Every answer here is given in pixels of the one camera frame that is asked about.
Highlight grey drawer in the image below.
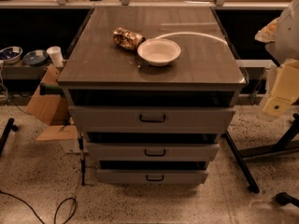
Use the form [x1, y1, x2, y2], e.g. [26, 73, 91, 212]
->
[69, 106, 235, 133]
[86, 143, 220, 161]
[96, 169, 208, 185]

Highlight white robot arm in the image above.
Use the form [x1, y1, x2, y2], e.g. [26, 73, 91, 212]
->
[255, 0, 299, 118]

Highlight grey drawer cabinet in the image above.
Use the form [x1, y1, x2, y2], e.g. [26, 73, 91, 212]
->
[57, 5, 249, 186]

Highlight patterned glass jar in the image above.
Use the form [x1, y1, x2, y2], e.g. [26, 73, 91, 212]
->
[113, 27, 146, 51]

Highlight black clamp rod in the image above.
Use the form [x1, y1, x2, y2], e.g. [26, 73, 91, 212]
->
[78, 131, 86, 186]

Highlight brown cardboard box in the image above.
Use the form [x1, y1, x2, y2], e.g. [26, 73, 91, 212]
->
[26, 64, 78, 141]

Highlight white paper cup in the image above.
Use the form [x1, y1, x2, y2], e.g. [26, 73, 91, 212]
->
[47, 46, 63, 67]

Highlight dark blue bowl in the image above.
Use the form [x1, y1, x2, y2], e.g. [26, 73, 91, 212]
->
[22, 49, 48, 67]

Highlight black stand leg left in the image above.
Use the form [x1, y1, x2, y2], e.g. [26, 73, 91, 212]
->
[0, 118, 19, 155]

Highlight blue and white bowl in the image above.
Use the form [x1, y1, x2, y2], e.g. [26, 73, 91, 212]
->
[0, 46, 22, 64]

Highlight black foot bottom right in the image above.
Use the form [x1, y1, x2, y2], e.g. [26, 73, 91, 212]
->
[275, 192, 299, 207]

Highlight green handled tool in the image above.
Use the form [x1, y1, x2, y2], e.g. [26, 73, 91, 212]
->
[39, 83, 64, 96]

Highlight black table leg frame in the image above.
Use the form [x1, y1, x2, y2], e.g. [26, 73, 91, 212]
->
[222, 113, 299, 193]

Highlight black floor cable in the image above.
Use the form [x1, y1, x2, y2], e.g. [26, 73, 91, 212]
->
[0, 189, 78, 224]

